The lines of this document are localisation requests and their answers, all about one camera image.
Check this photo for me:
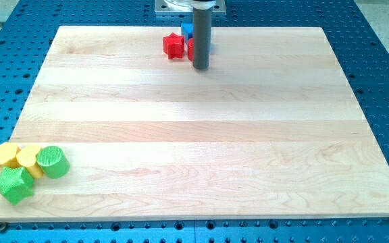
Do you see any green star block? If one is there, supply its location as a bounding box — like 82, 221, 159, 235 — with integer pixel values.
0, 167, 34, 205

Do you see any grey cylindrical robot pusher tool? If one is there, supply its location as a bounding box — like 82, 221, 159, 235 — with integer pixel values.
192, 0, 215, 70

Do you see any light wooden board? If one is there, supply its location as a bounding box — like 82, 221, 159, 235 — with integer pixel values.
0, 26, 389, 222

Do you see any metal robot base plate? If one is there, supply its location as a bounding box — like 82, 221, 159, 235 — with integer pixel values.
154, 0, 227, 15

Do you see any red cylinder block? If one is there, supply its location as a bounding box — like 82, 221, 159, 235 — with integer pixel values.
187, 38, 194, 61

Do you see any blue cube block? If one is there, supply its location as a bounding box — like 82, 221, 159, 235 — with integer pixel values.
181, 22, 193, 43

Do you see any yellow hexagon block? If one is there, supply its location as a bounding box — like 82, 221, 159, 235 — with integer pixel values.
0, 142, 20, 169

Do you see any green cylinder block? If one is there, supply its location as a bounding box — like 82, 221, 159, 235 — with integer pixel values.
36, 146, 70, 179

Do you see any red star block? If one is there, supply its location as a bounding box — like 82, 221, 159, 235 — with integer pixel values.
162, 32, 185, 59

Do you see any yellow heart block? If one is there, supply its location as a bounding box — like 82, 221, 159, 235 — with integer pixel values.
16, 144, 44, 179

